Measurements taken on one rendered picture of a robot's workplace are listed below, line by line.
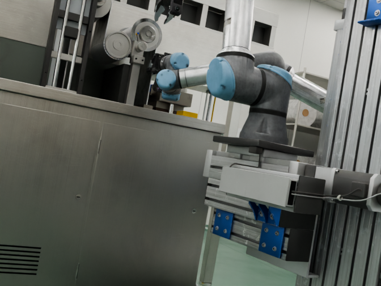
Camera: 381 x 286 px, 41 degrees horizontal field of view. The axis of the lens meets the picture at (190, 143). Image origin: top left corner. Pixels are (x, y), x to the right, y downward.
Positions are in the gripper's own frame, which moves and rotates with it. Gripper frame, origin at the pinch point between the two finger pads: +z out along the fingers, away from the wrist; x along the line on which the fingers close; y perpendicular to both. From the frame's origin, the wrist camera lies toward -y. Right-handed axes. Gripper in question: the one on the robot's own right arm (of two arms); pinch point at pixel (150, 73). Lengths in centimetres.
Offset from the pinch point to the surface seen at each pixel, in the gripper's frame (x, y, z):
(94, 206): 23, -60, -30
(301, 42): -268, 119, 263
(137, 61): 10.2, 2.2, -10.0
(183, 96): -15.5, -7.7, -7.0
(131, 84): 10.2, -8.0, -7.7
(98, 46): 24.3, 7.3, 6.3
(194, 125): -11.2, -21.7, -32.5
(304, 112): -252, 33, 215
